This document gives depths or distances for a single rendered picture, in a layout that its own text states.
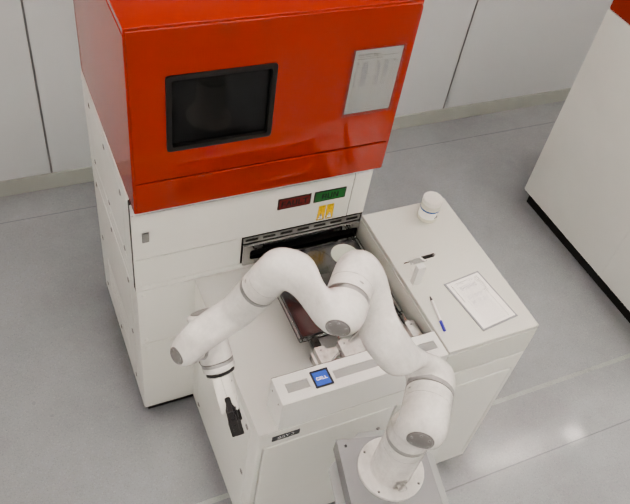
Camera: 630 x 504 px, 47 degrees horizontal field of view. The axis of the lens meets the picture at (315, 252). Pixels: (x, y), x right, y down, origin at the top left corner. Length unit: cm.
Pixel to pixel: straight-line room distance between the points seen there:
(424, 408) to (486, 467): 154
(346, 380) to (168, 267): 71
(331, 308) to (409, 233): 112
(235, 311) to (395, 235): 99
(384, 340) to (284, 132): 75
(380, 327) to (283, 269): 26
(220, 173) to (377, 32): 59
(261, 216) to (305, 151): 31
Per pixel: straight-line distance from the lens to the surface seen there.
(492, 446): 331
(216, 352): 184
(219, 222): 232
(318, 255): 250
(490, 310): 242
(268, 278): 156
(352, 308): 149
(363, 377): 215
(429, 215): 259
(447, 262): 251
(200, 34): 182
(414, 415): 173
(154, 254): 234
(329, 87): 206
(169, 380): 295
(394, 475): 203
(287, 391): 208
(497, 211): 429
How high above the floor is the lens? 272
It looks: 47 degrees down
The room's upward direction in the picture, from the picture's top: 11 degrees clockwise
